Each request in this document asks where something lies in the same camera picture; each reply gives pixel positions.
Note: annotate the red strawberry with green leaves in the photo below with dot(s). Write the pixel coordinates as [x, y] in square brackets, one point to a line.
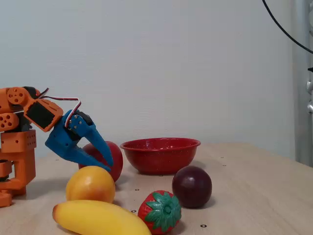
[160, 211]

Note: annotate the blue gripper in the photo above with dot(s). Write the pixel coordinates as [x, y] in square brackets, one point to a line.
[59, 140]

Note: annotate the grey vertical frame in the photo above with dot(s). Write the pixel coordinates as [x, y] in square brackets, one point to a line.
[302, 110]

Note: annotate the orange fruit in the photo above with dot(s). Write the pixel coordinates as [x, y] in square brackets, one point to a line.
[90, 184]

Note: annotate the red speckled bowl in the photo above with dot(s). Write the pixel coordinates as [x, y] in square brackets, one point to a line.
[160, 159]

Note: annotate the red apple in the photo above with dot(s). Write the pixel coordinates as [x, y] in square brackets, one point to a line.
[118, 156]

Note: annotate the yellow banana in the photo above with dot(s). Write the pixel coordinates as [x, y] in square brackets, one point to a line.
[97, 219]

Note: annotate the silver metal stand joint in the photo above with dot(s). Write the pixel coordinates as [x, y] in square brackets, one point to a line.
[310, 85]

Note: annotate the dark purple plum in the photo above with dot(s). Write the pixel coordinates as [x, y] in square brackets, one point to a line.
[192, 187]

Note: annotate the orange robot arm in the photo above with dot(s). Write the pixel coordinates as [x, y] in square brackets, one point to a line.
[14, 144]

